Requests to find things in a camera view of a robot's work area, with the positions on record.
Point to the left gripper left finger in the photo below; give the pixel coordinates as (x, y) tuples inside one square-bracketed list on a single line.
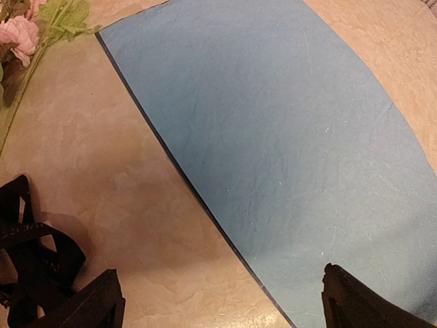
[(98, 304)]

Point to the black ribbon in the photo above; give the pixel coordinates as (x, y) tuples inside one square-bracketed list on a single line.
[(46, 260)]

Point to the yellow fake flower stem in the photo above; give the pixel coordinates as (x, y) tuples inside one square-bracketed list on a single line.
[(58, 20)]

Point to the blue wrapping paper sheet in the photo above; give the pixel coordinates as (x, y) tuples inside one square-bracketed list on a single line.
[(291, 143)]

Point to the pink fake rose bunch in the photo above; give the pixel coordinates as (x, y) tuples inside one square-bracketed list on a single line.
[(20, 35)]

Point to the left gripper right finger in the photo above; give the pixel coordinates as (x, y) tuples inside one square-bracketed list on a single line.
[(347, 302)]

